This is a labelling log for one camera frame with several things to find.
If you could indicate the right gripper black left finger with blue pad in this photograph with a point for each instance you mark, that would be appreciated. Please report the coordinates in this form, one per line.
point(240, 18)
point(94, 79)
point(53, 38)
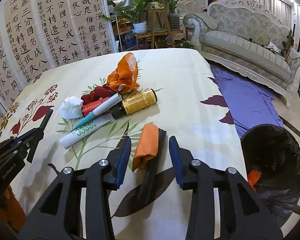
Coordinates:
point(78, 200)

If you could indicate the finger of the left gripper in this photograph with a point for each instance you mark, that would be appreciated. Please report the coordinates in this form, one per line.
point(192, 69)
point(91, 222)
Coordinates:
point(24, 146)
point(43, 124)

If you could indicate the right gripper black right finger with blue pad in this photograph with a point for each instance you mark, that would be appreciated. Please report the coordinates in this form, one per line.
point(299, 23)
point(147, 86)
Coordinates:
point(242, 213)

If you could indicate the red plastic bag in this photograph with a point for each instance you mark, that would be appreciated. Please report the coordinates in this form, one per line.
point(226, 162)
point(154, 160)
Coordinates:
point(253, 178)

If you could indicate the orange cloth piece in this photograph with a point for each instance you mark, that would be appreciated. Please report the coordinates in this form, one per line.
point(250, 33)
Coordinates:
point(147, 147)

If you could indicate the black-lined trash bin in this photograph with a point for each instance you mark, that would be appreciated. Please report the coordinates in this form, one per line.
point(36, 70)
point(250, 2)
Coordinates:
point(274, 152)

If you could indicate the white crumpled tissue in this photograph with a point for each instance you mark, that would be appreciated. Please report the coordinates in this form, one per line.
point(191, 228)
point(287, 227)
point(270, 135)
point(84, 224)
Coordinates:
point(71, 108)

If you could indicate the white green lettered tube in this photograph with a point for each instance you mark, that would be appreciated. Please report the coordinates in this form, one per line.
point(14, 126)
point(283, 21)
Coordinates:
point(84, 130)

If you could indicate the dark red cloth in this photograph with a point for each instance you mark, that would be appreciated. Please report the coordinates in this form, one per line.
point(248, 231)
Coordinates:
point(99, 92)

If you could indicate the orange plastic bag on table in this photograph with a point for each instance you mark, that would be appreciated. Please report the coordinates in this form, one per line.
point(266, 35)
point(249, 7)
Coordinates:
point(123, 79)

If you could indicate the yellow labelled black bottle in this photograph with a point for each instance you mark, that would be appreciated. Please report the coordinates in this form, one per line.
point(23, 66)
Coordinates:
point(134, 103)

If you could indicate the calligraphy folding screen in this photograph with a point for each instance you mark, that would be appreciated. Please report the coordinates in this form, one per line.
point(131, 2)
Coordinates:
point(38, 35)

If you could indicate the purple sheet on floor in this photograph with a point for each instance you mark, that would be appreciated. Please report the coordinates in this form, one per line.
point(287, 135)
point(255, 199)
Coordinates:
point(250, 104)

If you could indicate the floral cream tablecloth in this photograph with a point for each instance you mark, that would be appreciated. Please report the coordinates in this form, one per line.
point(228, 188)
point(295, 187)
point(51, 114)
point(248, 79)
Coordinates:
point(190, 107)

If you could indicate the wooden plant stand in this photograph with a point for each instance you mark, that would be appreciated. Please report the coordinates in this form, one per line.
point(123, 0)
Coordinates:
point(159, 25)

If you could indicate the ornate grey white sofa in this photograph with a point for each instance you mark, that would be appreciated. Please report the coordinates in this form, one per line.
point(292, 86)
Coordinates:
point(248, 39)

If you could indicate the tall green potted plant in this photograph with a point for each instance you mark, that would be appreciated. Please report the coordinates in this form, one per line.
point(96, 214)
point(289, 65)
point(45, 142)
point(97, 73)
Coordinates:
point(173, 17)

